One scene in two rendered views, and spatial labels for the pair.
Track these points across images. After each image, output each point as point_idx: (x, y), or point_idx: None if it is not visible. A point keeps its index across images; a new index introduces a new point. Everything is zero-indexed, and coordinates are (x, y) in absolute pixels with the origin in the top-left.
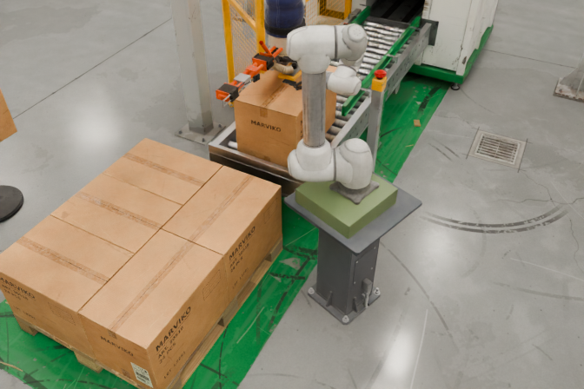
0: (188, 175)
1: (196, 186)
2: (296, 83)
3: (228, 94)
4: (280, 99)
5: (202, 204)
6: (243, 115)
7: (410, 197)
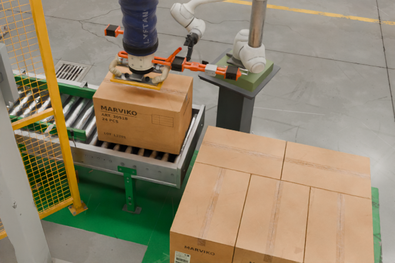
0: (216, 180)
1: (226, 171)
2: (188, 56)
3: (239, 68)
4: (171, 87)
5: (245, 162)
6: (181, 116)
7: (226, 51)
